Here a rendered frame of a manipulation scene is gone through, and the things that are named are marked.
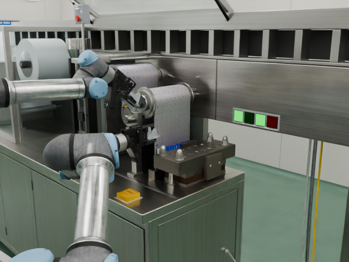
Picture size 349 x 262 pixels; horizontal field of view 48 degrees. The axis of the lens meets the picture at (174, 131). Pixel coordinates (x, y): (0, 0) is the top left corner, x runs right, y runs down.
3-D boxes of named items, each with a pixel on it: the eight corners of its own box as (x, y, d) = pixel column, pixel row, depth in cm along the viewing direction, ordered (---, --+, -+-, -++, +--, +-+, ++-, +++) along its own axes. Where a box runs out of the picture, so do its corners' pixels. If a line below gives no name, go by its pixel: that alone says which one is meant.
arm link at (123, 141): (120, 154, 162) (108, 149, 167) (129, 151, 165) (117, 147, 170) (119, 136, 160) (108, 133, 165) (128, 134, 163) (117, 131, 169)
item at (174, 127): (154, 152, 181) (153, 114, 177) (188, 143, 197) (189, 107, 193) (155, 153, 181) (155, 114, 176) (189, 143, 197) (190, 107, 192)
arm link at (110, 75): (103, 80, 158) (92, 78, 164) (110, 86, 161) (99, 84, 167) (112, 65, 160) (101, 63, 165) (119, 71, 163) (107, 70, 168)
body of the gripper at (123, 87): (137, 84, 171) (120, 68, 163) (128, 101, 169) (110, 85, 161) (126, 83, 177) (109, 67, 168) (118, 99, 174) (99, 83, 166)
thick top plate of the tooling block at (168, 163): (153, 167, 177) (153, 154, 175) (210, 149, 204) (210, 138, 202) (178, 176, 166) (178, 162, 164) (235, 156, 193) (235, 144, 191)
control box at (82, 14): (72, 23, 209) (70, 4, 207) (81, 24, 215) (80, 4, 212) (81, 23, 206) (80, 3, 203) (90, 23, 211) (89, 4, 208)
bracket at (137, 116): (126, 174, 187) (124, 112, 180) (136, 171, 191) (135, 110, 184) (132, 177, 184) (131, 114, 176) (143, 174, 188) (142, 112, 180)
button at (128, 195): (116, 197, 161) (116, 192, 160) (130, 193, 166) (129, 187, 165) (126, 202, 156) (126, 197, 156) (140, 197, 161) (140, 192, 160)
